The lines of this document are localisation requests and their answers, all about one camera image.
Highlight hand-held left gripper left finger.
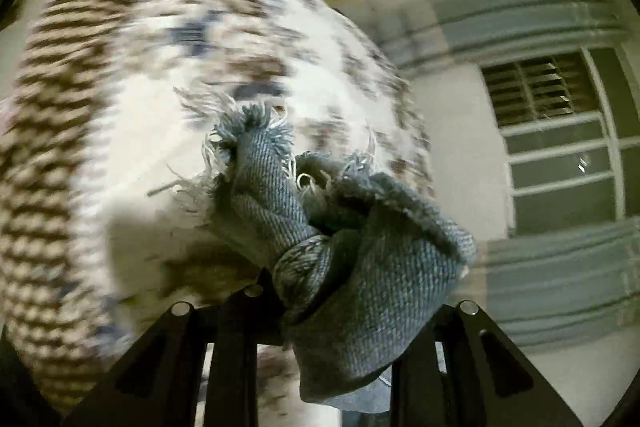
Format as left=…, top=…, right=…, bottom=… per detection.
left=61, top=268, right=286, bottom=427

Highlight patterned white brown bed cover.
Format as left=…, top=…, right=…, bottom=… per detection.
left=0, top=0, right=435, bottom=427

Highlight barred window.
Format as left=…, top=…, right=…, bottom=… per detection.
left=479, top=47, right=640, bottom=238

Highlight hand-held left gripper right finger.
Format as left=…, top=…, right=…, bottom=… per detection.
left=389, top=300, right=585, bottom=427

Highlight blue denim pants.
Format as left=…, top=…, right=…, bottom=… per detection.
left=148, top=87, right=478, bottom=414

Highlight blue striped curtain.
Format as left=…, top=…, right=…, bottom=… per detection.
left=380, top=0, right=632, bottom=78

